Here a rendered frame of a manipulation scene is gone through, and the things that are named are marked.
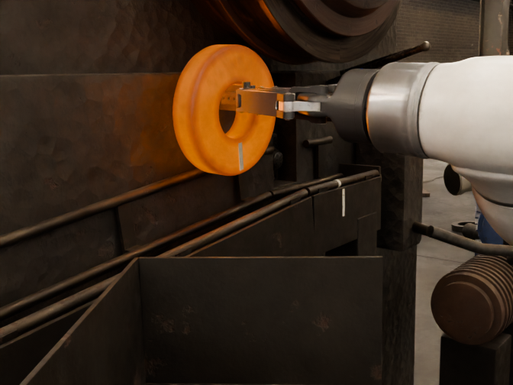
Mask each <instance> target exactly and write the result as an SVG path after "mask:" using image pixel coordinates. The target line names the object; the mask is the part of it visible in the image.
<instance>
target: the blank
mask: <svg viewBox="0 0 513 385"><path fill-rule="evenodd" d="M242 82H250V84H251V85H253V86H256V88H258V87H260V86H263V87H265V88H270V87H274V84H273V79H272V77H271V74H270V72H269V69H268V67H267V66H266V64H265V63H264V61H263V60H262V58H261V57H260V56H259V55H258V54H257V53H256V52H254V51H253V50H251V49H250V48H248V47H245V46H242V45H238V44H216V45H211V46H209V47H206V48H204V49H202V50H200V51H199V52H198V53H197V54H196V55H195V56H193V57H192V59H191V60H190V61H189V62H188V63H187V64H186V66H185V68H184V69H183V71H182V73H181V75H180V77H179V80H178V82H177V85H176V90H175V94H174V98H173V126H174V131H175V134H176V139H177V141H178V143H179V146H180V148H181V150H182V152H183V153H184V155H185V156H186V158H187V159H188V160H189V161H190V162H191V163H192V164H193V165H194V166H195V167H197V168H199V169H200V170H202V171H205V172H207V173H215V174H220V175H225V176H235V175H238V174H241V173H244V172H246V171H247V170H249V169H250V168H251V167H253V166H254V165H255V164H256V163H257V162H258V160H259V159H260V158H261V157H262V156H263V154H264V152H265V150H266V149H267V147H268V144H269V142H270V139H271V137H272V134H273V129H274V125H275V120H276V117H273V116H268V115H256V114H250V113H245V112H244V113H239V112H236V115H235V119H234V123H233V124H232V126H231V128H230V130H229V131H228V132H227V133H226V134H225V133H224V132H223V130H222V128H221V125H220V121H219V114H218V112H219V105H220V101H221V97H222V96H223V94H224V92H225V90H226V89H227V88H228V87H229V86H231V85H233V84H238V85H242Z"/></svg>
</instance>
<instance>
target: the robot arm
mask: <svg viewBox="0 0 513 385"><path fill-rule="evenodd" d="M219 110H228V111H236V112H239V113H244V112H245V113H250V114H256V115H268V116H273V117H278V118H284V119H285V120H287V121H289V120H290V119H298V120H307V121H310V122H311V123H314V124H327V121H330V122H333V124H334V127H335V130H336V132H337V133H338V135H339V136H340V137H341V138H342V139H343V140H345V141H347V142H352V143H359V144H372V145H374V147H375V148H376V149H377V150H378V151H380V152H381V153H384V152H386V153H393V154H397V155H399V154H401V155H404V156H410V157H418V158H421V159H434V160H440V161H443V162H445V163H449V164H450V165H451V167H452V169H453V171H455V172H456V173H458V174H459V175H461V176H463V177H464V178H465V179H467V180H468V181H469V182H470V183H471V187H472V191H473V195H474V197H475V200H476V203H477V205H478V207H479V209H480V210H481V212H482V214H483V215H484V217H485V218H486V220H487V222H488V223H489V224H490V225H491V226H492V228H493V229H494V230H495V232H496V233H497V234H498V235H499V236H500V237H501V238H502V239H504V240H505V241H506V242H507V243H509V244H510V245H511V246H512V247H513V56H487V57H472V58H469V59H466V60H462V61H459V62H455V63H437V62H430V63H388V64H386V65H385V66H383V67H382V69H380V70H377V69H351V70H348V71H347V72H345V74H343V75H342V77H341V78H340V80H339V82H338V83H337V84H333V85H319V86H305V87H301V86H297V87H292V88H282V87H277V86H274V87H270V88H265V87H263V86H260V87H258V88H256V86H253V85H251V84H250V82H242V85H238V84H233V85H231V86H229V87H228V88H227V89H226V90H225V92H224V94H223V96H222V97H221V101H220V105H219Z"/></svg>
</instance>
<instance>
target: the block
mask: <svg viewBox="0 0 513 385"><path fill-rule="evenodd" d="M423 160H424V159H421V158H418V157H410V156H404V155H401V154H399V155H397V154H393V153H386V152H384V153H381V152H380V151H378V150H377V149H376V148H375V147H374V145H372V144H359V143H356V164H359V165H370V166H380V167H381V176H382V182H381V229H379V230H378V231H377V238H376V247H377V248H383V249H388V250H393V251H405V250H407V249H409V248H411V247H413V246H415V245H416V244H419V243H420V241H421V234H418V233H415V232H413V231H412V225H413V223H414V222H420V223H422V193H423Z"/></svg>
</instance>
